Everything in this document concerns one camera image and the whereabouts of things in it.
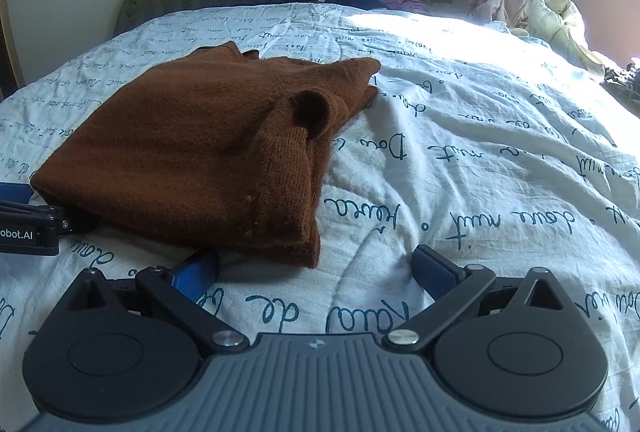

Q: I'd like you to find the brown knit sweater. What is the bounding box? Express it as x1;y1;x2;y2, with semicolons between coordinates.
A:
30;40;384;270

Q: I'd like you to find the purple cloth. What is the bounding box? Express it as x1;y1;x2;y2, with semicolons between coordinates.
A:
382;0;427;14

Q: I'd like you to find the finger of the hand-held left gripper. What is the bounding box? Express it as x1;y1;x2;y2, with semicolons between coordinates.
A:
0;182;32;204
0;201;99;236

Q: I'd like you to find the white script-printed quilt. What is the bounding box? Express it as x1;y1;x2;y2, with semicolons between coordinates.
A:
0;1;640;432

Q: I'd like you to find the dark cloth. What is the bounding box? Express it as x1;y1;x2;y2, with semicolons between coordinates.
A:
601;56;640;114

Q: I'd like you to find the cream crumpled cloth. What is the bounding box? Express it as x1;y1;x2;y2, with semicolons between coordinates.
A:
509;0;607;82

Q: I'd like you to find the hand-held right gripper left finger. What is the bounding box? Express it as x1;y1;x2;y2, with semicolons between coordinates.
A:
62;248;249;356

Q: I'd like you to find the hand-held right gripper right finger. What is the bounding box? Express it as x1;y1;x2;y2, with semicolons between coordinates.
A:
385;244;569;354

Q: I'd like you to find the pink crumpled cloth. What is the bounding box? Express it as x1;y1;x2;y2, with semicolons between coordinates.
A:
469;0;540;32

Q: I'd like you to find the gold tower fan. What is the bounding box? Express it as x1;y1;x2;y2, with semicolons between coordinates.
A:
0;0;27;99

